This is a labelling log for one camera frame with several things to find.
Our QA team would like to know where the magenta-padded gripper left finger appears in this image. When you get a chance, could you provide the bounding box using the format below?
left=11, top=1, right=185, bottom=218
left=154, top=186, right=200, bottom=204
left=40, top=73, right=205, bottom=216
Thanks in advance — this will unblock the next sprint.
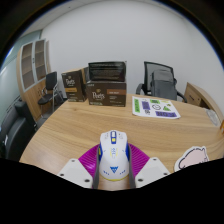
left=57, top=143, right=101, bottom=191

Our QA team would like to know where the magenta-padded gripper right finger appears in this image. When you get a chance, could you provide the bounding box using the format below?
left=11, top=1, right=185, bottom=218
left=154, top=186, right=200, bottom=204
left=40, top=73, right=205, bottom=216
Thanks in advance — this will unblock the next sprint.
left=127, top=143, right=172, bottom=190

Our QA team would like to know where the white blue yellow computer mouse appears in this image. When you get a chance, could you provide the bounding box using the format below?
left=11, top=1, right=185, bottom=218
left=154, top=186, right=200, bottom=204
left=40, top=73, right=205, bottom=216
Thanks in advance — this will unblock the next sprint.
left=97, top=129, right=131, bottom=182

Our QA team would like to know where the white sticker sheet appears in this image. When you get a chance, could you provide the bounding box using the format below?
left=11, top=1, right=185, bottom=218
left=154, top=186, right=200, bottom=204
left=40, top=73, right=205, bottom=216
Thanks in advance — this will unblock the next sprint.
left=131, top=95, right=181, bottom=120

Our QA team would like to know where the black leather sofa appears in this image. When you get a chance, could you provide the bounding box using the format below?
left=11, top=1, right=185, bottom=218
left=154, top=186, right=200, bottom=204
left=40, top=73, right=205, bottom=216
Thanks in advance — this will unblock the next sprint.
left=0, top=98, right=37, bottom=161

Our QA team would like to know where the round white mat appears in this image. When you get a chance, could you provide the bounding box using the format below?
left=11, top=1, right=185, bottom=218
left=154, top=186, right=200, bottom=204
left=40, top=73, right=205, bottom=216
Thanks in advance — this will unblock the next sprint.
left=205, top=108, right=222, bottom=127

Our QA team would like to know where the wide brown cardboard box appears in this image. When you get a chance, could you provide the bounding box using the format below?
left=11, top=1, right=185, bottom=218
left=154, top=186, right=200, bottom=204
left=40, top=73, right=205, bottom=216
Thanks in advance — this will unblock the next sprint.
left=85, top=80, right=128, bottom=108

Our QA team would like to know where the tall brown cardboard box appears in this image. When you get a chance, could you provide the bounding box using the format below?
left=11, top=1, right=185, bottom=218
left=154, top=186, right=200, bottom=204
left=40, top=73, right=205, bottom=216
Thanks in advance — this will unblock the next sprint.
left=61, top=68, right=88, bottom=103

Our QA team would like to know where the grey backpack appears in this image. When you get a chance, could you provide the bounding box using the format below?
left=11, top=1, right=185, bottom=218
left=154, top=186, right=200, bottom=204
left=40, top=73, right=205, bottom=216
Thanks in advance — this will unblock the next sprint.
left=149, top=69, right=178, bottom=101

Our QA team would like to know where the wooden side cabinet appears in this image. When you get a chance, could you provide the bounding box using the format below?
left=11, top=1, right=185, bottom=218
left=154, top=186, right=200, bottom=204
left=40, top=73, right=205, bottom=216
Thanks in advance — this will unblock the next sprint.
left=183, top=82, right=224, bottom=124

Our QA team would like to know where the black visitor chair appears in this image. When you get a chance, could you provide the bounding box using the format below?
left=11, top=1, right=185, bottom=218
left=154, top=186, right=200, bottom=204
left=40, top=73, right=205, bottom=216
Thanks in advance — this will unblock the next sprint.
left=37, top=71, right=64, bottom=113

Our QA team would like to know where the black mesh office chair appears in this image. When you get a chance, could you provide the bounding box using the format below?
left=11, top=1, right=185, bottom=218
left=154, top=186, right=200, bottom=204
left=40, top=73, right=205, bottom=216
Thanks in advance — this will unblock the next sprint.
left=135, top=61, right=188, bottom=103

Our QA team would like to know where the wooden glass-door shelf cabinet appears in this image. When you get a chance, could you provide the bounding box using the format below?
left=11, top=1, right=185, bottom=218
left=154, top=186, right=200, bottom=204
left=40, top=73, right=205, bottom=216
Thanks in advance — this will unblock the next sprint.
left=15, top=38, right=53, bottom=121

